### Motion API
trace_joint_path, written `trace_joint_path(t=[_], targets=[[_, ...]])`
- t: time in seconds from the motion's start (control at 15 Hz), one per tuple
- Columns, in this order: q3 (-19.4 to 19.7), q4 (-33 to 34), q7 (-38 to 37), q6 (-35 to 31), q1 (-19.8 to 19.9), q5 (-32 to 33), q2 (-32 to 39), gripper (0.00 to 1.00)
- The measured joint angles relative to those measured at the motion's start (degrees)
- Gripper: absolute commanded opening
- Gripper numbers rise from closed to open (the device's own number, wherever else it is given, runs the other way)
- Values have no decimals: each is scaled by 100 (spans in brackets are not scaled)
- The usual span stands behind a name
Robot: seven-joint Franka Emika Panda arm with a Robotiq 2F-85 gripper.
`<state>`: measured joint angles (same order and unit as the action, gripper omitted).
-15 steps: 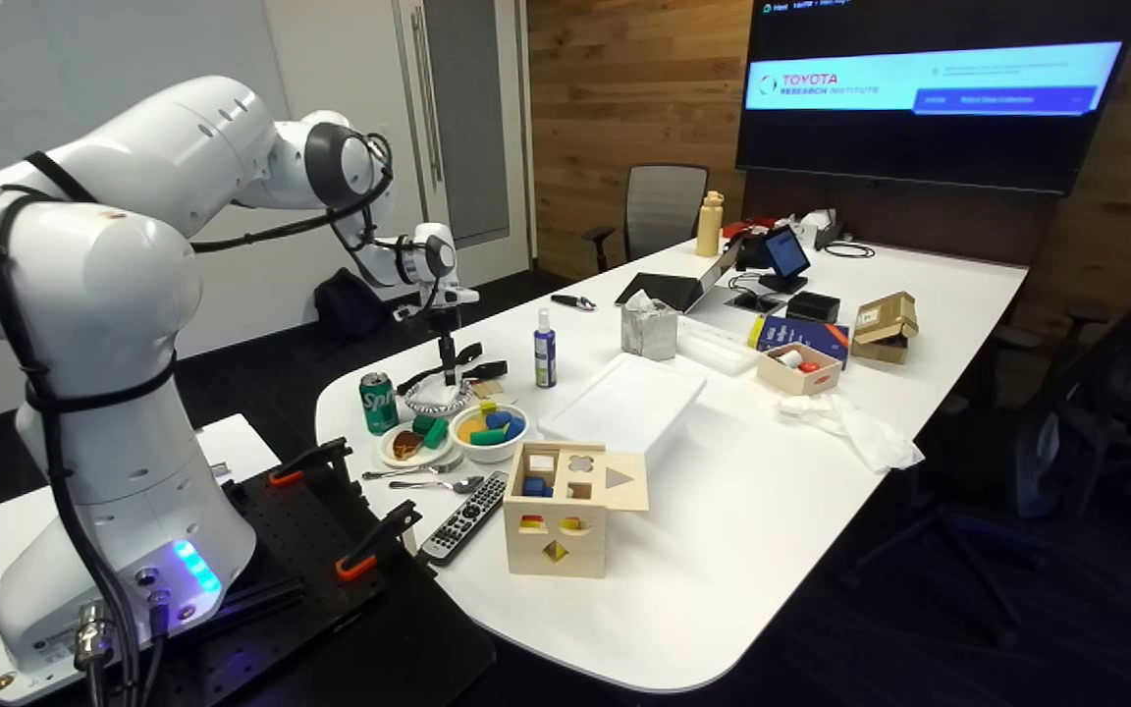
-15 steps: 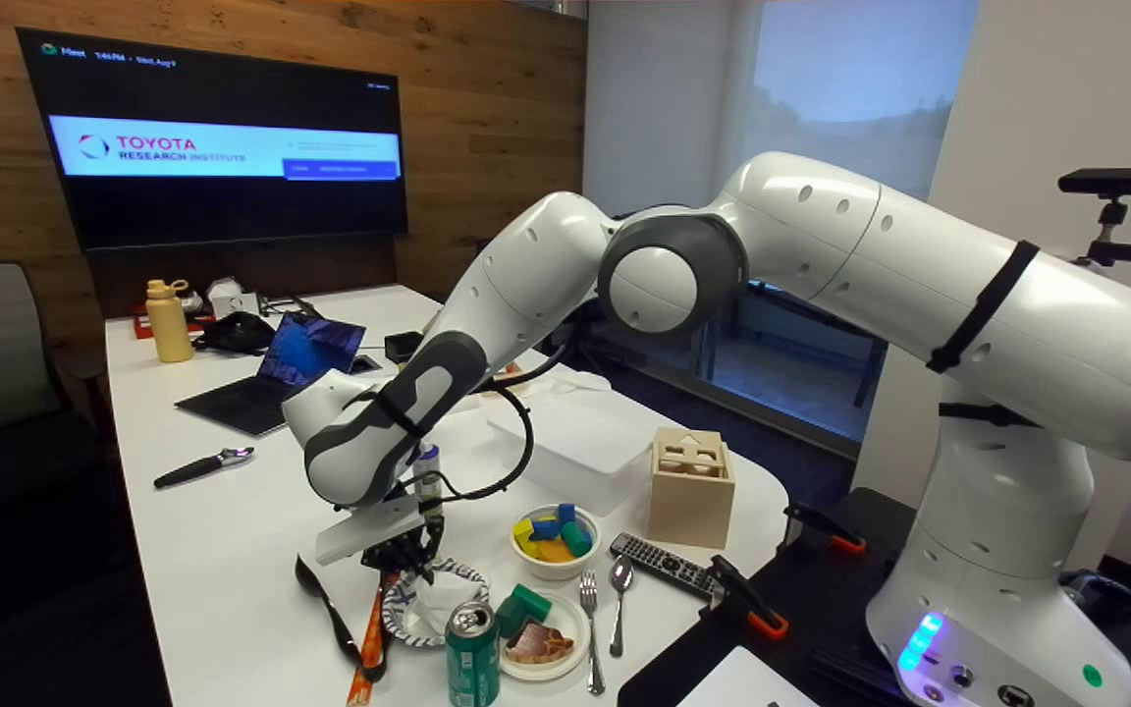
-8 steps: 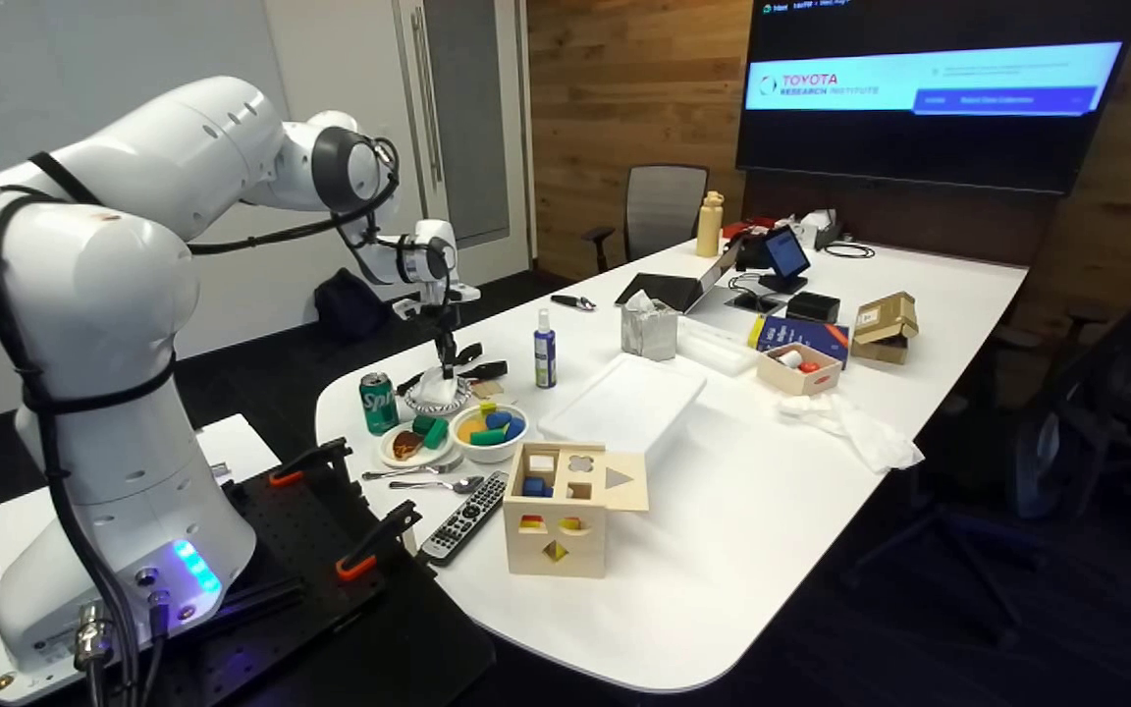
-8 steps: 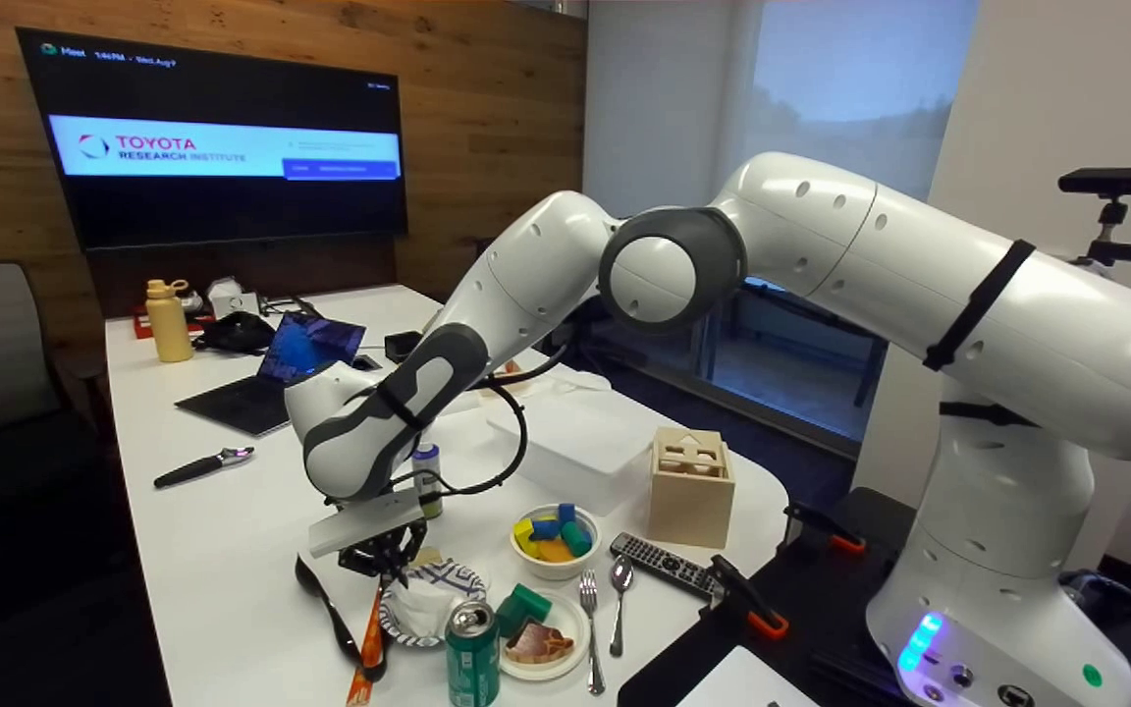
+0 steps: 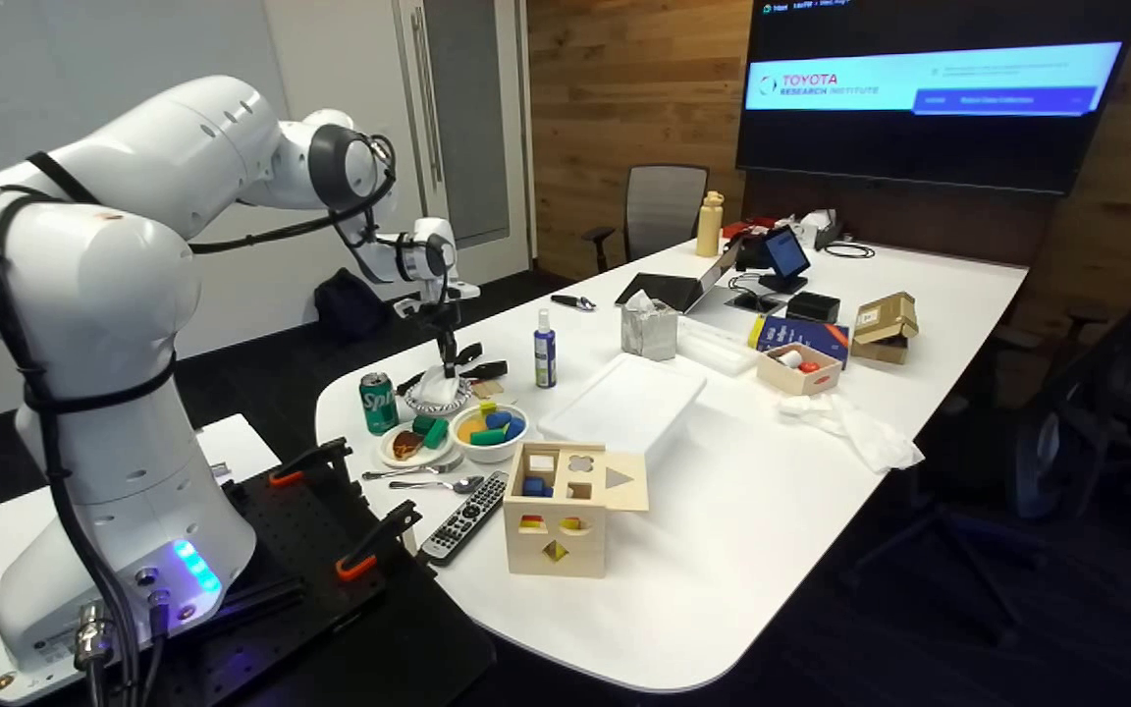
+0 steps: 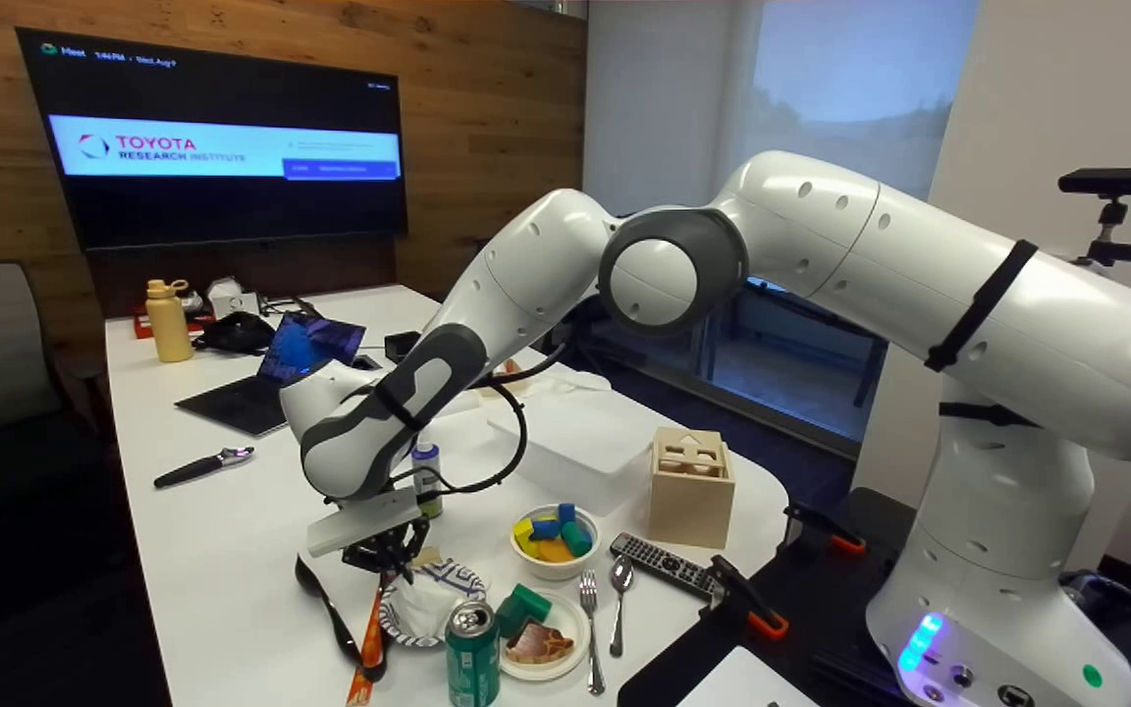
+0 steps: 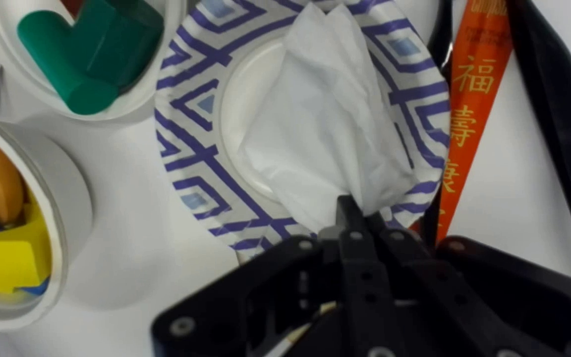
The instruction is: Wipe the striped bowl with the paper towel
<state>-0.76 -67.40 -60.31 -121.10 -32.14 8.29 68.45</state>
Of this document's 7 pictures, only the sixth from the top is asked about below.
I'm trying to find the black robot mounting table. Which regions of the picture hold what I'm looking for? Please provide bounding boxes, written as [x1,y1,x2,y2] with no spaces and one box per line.
[613,485,1131,707]

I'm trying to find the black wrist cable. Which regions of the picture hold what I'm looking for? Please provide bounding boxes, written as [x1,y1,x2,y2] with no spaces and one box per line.
[435,351,569,500]

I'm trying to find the blue toy block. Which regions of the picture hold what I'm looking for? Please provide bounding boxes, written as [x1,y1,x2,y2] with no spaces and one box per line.
[528,500,585,543]

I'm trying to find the black pouch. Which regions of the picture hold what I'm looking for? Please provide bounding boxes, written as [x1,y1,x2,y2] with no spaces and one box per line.
[192,307,278,356]

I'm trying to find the silver spoon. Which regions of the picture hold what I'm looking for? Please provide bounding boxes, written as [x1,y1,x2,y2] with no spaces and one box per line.
[606,552,638,660]

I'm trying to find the white paper sheet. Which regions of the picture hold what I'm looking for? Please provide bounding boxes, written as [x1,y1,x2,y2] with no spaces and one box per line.
[671,639,819,707]

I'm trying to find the brown food piece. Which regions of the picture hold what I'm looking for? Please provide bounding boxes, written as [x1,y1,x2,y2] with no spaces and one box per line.
[505,619,575,669]

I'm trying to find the small green toy block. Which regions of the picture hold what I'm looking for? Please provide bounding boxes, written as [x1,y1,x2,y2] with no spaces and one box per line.
[558,519,602,561]

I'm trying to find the wooden shape sorter box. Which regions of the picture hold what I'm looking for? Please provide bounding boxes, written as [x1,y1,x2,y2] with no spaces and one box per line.
[644,424,742,552]

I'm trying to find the wall television screen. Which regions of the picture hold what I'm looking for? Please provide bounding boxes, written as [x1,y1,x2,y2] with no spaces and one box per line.
[17,25,413,255]

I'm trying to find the black laptop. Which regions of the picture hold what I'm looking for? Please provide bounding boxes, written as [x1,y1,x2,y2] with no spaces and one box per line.
[174,311,380,441]

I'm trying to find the small white device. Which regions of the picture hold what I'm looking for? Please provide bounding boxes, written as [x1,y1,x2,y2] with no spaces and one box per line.
[204,273,261,322]

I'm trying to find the yellow toy block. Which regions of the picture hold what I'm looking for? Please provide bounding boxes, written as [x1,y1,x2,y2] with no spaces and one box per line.
[509,514,575,567]

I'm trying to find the plain white bowl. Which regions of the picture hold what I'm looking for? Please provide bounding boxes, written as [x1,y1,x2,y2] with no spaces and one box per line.
[505,500,606,584]

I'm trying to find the small white plate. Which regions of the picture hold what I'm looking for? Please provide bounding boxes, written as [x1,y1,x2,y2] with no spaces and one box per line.
[489,608,593,686]

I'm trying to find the black camera on stand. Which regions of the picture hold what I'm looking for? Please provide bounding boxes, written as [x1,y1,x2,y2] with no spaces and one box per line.
[1055,161,1131,317]

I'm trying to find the silver fork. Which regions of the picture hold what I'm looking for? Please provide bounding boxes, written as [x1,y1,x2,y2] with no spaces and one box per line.
[573,572,607,699]

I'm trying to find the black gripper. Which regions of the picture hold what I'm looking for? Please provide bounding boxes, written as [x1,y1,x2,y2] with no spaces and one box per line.
[342,514,435,599]

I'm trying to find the white rectangular tray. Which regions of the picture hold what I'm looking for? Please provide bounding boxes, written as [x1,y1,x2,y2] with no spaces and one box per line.
[502,382,666,481]

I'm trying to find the white roller blind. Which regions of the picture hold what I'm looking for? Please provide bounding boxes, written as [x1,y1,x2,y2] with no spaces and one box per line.
[579,0,988,221]

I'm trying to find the large green toy block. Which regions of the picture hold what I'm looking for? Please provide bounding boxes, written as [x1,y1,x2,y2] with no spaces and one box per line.
[489,581,558,643]

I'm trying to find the yellow water bottle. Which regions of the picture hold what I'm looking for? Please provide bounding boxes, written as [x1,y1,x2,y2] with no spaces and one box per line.
[142,273,198,370]

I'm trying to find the black orange-tipped clamp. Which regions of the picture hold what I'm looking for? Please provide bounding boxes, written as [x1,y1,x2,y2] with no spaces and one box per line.
[780,500,873,561]
[708,550,797,646]

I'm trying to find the black remote control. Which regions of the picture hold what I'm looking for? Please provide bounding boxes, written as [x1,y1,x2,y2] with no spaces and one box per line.
[606,531,718,605]

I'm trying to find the black marker pen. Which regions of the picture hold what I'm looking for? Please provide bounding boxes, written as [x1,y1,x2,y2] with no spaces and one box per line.
[149,444,260,495]

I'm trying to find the green soda can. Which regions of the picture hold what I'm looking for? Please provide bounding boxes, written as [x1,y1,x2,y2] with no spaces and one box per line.
[441,595,505,707]

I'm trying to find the small black box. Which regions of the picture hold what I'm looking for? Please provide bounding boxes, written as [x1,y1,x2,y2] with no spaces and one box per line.
[380,324,424,365]

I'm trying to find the black orange kitchen tongs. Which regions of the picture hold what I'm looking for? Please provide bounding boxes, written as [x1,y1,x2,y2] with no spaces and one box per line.
[291,550,396,707]

